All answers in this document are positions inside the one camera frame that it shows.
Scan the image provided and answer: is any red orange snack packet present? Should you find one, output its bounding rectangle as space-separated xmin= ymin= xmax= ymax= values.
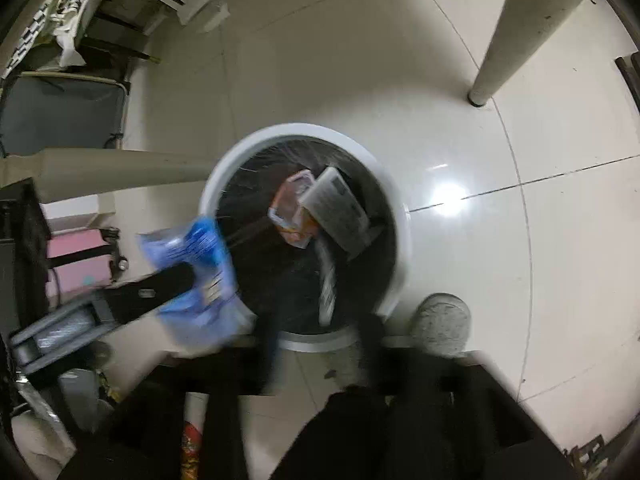
xmin=181 ymin=393 xmax=209 ymax=480

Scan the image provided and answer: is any white trash bin black liner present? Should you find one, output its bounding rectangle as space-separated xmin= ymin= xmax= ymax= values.
xmin=198 ymin=121 xmax=412 ymax=356

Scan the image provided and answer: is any pink box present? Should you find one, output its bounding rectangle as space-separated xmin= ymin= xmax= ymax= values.
xmin=45 ymin=227 xmax=120 ymax=307

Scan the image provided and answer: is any black chair frame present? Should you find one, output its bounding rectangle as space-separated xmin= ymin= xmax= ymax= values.
xmin=79 ymin=0 xmax=164 ymax=85

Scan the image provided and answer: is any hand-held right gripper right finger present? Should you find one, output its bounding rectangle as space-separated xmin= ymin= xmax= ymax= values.
xmin=357 ymin=312 xmax=576 ymax=480

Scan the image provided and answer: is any grey slipper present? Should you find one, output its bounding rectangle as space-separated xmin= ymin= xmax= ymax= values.
xmin=409 ymin=293 xmax=472 ymax=359

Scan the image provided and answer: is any white paper strip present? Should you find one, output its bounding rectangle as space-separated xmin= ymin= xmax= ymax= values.
xmin=318 ymin=240 xmax=337 ymax=328

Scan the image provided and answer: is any cream table leg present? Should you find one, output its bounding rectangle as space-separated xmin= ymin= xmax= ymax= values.
xmin=37 ymin=148 xmax=217 ymax=204
xmin=468 ymin=0 xmax=599 ymax=107

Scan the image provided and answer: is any blue plastic packet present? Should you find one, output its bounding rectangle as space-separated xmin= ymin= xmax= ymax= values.
xmin=137 ymin=215 xmax=258 ymax=359

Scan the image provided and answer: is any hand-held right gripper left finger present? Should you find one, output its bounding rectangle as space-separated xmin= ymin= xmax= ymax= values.
xmin=65 ymin=309 xmax=282 ymax=480

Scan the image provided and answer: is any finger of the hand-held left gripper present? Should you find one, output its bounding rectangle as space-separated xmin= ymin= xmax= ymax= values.
xmin=106 ymin=264 xmax=199 ymax=329

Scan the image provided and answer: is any grey clear plastic box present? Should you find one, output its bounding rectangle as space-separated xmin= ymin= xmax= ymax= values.
xmin=298 ymin=166 xmax=387 ymax=257

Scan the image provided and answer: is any person's black trouser leg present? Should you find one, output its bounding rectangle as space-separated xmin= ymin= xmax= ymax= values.
xmin=270 ymin=385 xmax=401 ymax=480

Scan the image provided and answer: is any orange pink snack packet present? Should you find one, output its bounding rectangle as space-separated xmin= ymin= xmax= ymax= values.
xmin=267 ymin=170 xmax=322 ymax=250

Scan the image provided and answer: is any black cabinet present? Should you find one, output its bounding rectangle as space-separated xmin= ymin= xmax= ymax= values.
xmin=0 ymin=177 xmax=54 ymax=343

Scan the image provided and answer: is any white patterned cloth bag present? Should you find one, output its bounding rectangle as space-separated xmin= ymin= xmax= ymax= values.
xmin=0 ymin=0 xmax=104 ymax=80

